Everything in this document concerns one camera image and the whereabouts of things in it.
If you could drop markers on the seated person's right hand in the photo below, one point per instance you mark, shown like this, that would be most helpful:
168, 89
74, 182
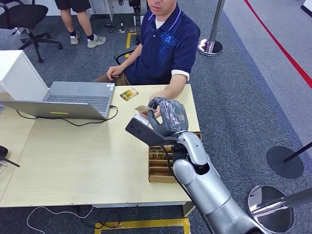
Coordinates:
115, 71

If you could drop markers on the seated person's left hand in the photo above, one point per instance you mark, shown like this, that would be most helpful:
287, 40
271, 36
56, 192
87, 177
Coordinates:
156, 95

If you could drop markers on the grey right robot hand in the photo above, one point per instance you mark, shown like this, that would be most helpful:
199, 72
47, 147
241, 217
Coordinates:
171, 116

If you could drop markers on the seated person's left forearm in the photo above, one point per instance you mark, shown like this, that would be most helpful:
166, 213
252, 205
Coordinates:
175, 85

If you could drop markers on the seated person's right forearm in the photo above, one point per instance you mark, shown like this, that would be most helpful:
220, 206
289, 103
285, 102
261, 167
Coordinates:
133, 58

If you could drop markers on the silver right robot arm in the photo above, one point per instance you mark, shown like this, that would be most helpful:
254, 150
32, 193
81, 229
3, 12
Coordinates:
209, 190

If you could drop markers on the gold card stack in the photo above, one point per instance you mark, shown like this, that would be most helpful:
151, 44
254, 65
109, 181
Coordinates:
159, 155

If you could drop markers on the seated person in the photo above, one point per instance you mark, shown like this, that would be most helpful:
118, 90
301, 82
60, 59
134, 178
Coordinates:
165, 48

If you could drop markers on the wooden card organizer box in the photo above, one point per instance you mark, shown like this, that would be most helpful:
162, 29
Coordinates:
158, 171

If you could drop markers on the standing person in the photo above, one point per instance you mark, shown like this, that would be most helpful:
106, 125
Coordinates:
78, 19

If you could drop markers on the white power adapter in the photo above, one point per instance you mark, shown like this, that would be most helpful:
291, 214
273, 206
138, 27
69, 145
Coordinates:
122, 28

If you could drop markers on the black tripod stand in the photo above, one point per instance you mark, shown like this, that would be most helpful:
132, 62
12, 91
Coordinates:
137, 19

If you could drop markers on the grey laptop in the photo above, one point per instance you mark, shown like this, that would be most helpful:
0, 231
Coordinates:
72, 97

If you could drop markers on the chrome stanchion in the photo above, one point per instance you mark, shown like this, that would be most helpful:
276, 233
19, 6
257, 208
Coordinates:
211, 45
268, 210

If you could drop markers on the light wood desk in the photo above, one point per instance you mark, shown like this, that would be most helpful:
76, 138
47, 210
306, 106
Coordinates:
85, 161
12, 129

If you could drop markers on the black office chair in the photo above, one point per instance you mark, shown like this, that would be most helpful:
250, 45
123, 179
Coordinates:
26, 16

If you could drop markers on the white box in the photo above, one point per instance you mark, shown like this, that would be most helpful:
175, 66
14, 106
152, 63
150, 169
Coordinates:
16, 74

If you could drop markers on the black stanchion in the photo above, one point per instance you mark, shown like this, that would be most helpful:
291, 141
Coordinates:
282, 163

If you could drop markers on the black handheld radio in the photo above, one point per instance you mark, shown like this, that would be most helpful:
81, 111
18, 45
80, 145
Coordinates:
4, 151

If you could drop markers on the white sign board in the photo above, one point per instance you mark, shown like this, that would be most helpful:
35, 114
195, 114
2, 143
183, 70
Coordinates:
307, 6

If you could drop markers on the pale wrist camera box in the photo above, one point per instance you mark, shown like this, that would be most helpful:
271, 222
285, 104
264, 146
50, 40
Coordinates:
142, 120

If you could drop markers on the black wrist mount plate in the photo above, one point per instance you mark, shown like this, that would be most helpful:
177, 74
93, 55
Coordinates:
143, 132

